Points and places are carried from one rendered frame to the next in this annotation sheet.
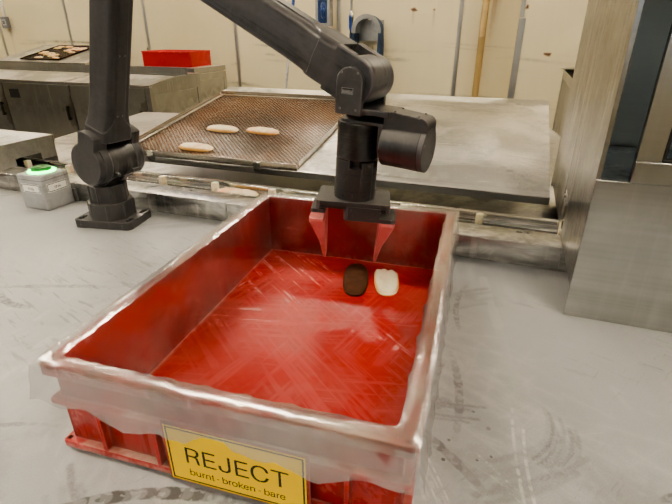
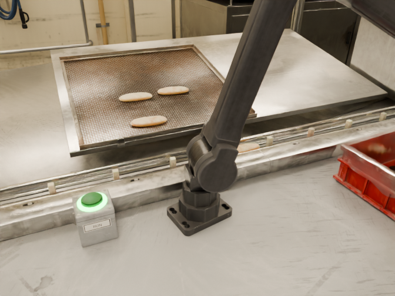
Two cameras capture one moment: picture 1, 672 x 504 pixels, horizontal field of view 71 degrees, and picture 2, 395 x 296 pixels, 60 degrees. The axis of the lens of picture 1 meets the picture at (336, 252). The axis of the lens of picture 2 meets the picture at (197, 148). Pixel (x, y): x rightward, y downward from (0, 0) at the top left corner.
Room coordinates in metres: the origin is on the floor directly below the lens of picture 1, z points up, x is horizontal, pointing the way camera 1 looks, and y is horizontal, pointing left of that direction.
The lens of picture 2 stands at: (0.48, 0.83, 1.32)
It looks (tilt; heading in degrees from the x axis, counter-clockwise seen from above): 31 degrees down; 317
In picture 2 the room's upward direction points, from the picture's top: straight up
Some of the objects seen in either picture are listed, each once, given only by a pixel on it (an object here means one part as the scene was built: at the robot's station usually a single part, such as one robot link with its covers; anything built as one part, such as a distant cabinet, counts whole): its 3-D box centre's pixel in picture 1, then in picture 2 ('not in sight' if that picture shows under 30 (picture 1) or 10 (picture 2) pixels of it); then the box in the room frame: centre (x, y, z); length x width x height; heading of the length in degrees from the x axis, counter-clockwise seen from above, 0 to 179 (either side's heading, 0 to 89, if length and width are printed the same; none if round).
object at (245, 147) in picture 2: (237, 191); (243, 148); (0.97, 0.21, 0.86); 0.10 x 0.04 x 0.01; 70
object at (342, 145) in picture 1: (362, 139); not in sight; (0.63, -0.04, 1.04); 0.07 x 0.06 x 0.07; 62
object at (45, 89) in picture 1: (69, 105); not in sight; (4.65, 2.55, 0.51); 3.00 x 1.26 x 1.03; 70
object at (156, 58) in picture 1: (177, 58); not in sight; (4.68, 1.47, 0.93); 0.51 x 0.36 x 0.13; 74
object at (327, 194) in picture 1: (355, 182); not in sight; (0.63, -0.03, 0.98); 0.10 x 0.07 x 0.07; 85
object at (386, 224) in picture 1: (368, 230); not in sight; (0.63, -0.05, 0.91); 0.07 x 0.07 x 0.09; 85
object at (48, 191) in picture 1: (49, 194); (96, 222); (0.99, 0.63, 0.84); 0.08 x 0.08 x 0.11; 70
